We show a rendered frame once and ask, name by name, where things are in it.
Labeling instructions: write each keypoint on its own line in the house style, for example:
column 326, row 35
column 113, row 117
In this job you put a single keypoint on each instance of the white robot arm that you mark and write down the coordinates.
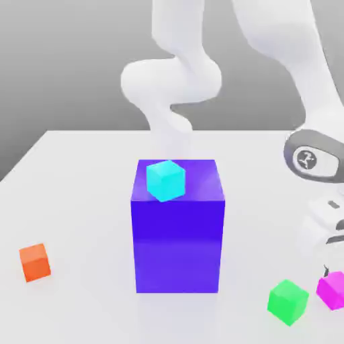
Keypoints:
column 174, row 80

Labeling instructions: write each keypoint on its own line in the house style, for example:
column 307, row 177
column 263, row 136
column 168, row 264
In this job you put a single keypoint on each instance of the small magenta cube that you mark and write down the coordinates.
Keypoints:
column 333, row 291

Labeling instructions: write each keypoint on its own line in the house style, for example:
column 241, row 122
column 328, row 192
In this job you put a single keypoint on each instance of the small cyan cube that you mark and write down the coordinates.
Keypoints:
column 166, row 181

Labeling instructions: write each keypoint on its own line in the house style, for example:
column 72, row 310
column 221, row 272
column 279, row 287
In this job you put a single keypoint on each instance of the small orange cube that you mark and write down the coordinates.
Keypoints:
column 35, row 264

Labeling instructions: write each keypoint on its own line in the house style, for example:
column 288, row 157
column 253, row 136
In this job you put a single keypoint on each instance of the small green cube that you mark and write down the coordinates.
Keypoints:
column 287, row 302

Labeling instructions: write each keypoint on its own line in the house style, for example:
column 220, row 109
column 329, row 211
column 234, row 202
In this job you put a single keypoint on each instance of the large blue box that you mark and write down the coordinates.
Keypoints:
column 177, row 247

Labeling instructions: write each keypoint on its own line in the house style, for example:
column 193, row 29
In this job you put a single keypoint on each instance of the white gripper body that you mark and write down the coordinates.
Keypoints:
column 334, row 252

